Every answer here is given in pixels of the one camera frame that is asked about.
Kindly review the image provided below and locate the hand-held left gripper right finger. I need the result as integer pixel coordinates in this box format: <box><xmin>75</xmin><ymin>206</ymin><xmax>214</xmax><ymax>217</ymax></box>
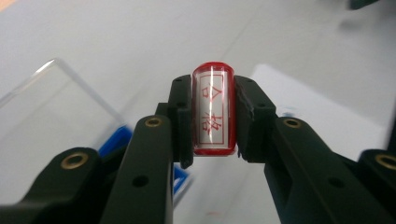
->
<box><xmin>233</xmin><ymin>76</ymin><xmax>390</xmax><ymax>224</ymax></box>

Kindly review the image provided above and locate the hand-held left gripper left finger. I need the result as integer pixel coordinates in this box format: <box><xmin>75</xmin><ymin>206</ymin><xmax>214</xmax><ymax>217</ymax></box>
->
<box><xmin>101</xmin><ymin>74</ymin><xmax>194</xmax><ymax>224</ymax></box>

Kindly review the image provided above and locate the red stamp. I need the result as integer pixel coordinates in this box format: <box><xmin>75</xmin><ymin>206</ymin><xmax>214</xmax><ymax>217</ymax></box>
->
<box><xmin>190</xmin><ymin>61</ymin><xmax>238</xmax><ymax>157</ymax></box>

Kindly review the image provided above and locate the large white table mat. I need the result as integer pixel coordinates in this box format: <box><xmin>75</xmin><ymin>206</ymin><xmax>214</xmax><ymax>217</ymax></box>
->
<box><xmin>0</xmin><ymin>0</ymin><xmax>396</xmax><ymax>224</ymax></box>

